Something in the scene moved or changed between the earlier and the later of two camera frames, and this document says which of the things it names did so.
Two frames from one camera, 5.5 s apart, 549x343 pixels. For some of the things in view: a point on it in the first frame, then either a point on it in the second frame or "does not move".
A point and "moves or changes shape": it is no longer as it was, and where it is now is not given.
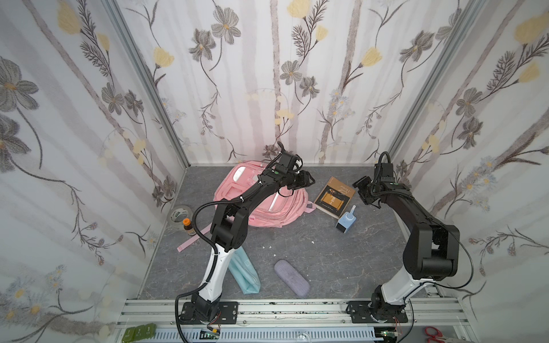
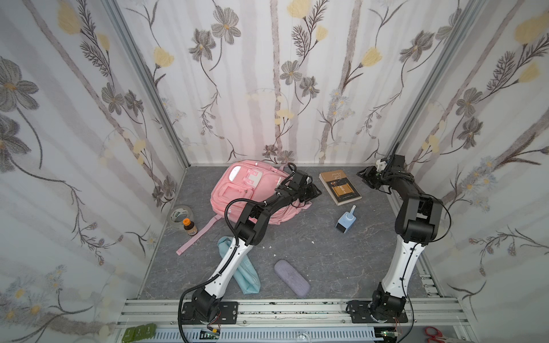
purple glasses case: [293, 279] does not move
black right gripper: [364, 189] -> [377, 174]
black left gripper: [303, 179] -> [304, 187]
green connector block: [144, 331] does not move
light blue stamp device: [346, 221] does not move
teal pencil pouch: [244, 272] does not move
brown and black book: [334, 197] moves or changes shape
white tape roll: [178, 213] does not move
